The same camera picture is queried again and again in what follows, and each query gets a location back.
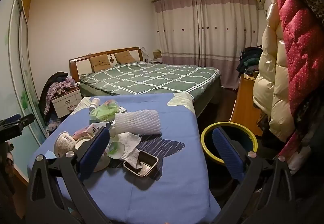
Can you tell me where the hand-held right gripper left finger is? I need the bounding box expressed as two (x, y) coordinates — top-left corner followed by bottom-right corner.
(25, 126), (112, 224)

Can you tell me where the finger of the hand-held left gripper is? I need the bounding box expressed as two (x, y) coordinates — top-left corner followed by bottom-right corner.
(0, 114), (35, 142)

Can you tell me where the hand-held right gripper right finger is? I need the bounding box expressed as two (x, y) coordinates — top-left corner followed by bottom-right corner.
(210, 128), (296, 224)

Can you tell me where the round white lid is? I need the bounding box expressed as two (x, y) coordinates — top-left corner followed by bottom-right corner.
(75, 136), (92, 150)

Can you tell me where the white bowl with green scraps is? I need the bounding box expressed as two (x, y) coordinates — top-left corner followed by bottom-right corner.
(105, 140), (125, 161)

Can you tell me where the dark trash bin yellow rim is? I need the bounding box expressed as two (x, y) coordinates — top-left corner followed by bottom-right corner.
(201, 121), (258, 166)

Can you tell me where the pink cardboard box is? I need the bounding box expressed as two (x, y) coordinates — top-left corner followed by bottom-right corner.
(73, 124), (100, 139)

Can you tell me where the white yogurt cup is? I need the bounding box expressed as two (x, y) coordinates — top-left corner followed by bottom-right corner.
(54, 131), (76, 158)

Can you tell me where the white paper towel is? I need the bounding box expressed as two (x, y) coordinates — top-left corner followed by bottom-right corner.
(111, 132), (141, 170)

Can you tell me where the green tissue pack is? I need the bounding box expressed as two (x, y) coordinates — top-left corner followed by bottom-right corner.
(89, 104), (119, 123)

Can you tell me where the white plastic bottle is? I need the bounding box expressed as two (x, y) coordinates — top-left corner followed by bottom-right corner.
(88, 97), (101, 110)

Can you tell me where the clear plastic bag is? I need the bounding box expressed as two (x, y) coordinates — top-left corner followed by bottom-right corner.
(100, 99), (124, 113)

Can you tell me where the white foam net sleeve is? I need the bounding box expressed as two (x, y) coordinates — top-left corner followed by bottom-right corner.
(114, 109), (162, 136)

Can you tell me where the rectangular metal tray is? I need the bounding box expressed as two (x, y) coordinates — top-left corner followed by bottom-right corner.
(123, 150), (159, 177)

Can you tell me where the wooden cabinet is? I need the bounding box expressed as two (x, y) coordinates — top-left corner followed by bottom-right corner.
(229, 73), (264, 137)

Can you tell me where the floral cloth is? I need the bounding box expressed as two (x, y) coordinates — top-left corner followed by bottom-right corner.
(44, 78), (78, 115)

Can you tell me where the white nightstand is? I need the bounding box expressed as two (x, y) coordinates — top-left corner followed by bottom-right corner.
(51, 86), (82, 118)

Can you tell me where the pile of clothes on nightstand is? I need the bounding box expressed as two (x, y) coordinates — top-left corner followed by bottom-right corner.
(38, 71), (69, 113)

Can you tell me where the wardrobe with painted sliding doors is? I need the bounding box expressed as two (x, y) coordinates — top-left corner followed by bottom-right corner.
(0, 0), (50, 184)

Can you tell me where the blue star-print blanket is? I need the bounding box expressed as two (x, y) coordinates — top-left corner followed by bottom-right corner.
(28, 92), (221, 224)

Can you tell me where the cream puffer jacket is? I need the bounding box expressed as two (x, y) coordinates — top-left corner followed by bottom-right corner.
(253, 0), (296, 142)

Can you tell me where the brown pillow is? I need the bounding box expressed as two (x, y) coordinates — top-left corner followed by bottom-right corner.
(114, 51), (138, 64)
(88, 54), (111, 72)

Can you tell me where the wooden headboard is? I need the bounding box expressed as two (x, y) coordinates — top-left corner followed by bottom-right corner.
(69, 47), (142, 83)

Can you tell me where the pile of dark clothes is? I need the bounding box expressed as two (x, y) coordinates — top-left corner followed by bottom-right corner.
(237, 45), (264, 77)

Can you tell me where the bed with green plaid cover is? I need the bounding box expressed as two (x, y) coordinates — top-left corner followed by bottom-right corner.
(69, 60), (223, 118)

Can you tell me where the beige and mauve curtain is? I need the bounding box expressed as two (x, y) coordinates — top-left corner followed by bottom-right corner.
(152, 0), (262, 89)

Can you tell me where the red dotted quilted jacket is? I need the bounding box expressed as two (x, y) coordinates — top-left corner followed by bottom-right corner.
(272, 0), (324, 118)

